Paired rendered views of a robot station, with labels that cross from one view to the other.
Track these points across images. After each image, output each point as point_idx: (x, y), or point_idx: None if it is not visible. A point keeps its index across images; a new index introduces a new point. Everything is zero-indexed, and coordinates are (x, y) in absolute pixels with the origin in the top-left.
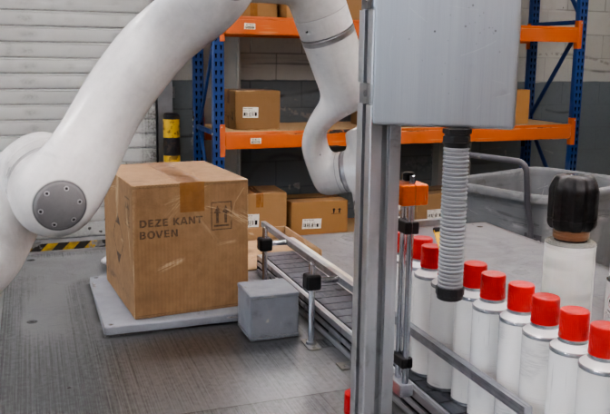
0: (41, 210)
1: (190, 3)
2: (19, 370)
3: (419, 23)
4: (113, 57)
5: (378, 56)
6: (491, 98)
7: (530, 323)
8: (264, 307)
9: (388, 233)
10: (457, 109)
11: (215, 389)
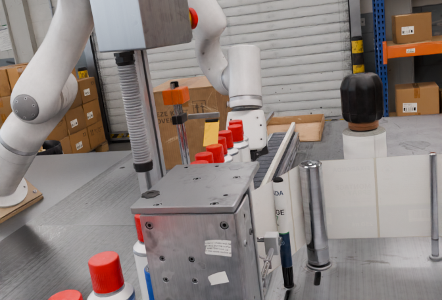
0: (16, 110)
1: None
2: (81, 192)
3: None
4: (50, 23)
5: (91, 6)
6: (133, 27)
7: None
8: None
9: None
10: (123, 37)
11: None
